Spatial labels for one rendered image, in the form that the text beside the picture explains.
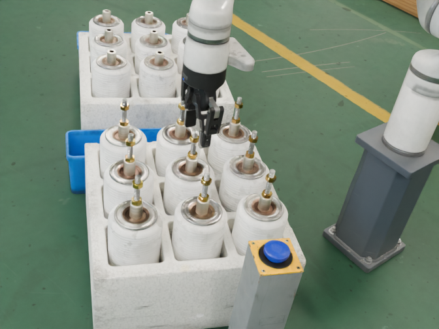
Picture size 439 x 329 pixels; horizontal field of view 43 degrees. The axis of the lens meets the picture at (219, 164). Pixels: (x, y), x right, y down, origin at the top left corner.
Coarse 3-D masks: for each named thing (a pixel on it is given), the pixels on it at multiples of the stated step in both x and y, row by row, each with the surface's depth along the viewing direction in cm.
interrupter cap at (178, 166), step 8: (176, 160) 111; (184, 160) 112; (200, 160) 112; (176, 168) 109; (184, 168) 110; (200, 168) 110; (208, 168) 110; (176, 176) 108; (184, 176) 108; (192, 176) 108; (200, 176) 108
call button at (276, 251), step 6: (270, 240) 87; (276, 240) 87; (270, 246) 85; (276, 246) 86; (282, 246) 86; (264, 252) 85; (270, 252) 84; (276, 252) 85; (282, 252) 85; (288, 252) 85; (270, 258) 84; (276, 258) 84; (282, 258) 84
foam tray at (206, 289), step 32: (96, 160) 120; (96, 192) 112; (160, 192) 114; (96, 224) 105; (288, 224) 113; (96, 256) 99; (160, 256) 106; (224, 256) 106; (96, 288) 96; (128, 288) 98; (160, 288) 100; (192, 288) 102; (224, 288) 104; (96, 320) 102; (128, 320) 104; (160, 320) 106; (192, 320) 108; (224, 320) 111
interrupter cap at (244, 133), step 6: (222, 126) 123; (228, 126) 123; (240, 126) 124; (222, 132) 121; (228, 132) 122; (240, 132) 122; (246, 132) 122; (222, 138) 119; (228, 138) 119; (234, 138) 120; (240, 138) 120; (246, 138) 120
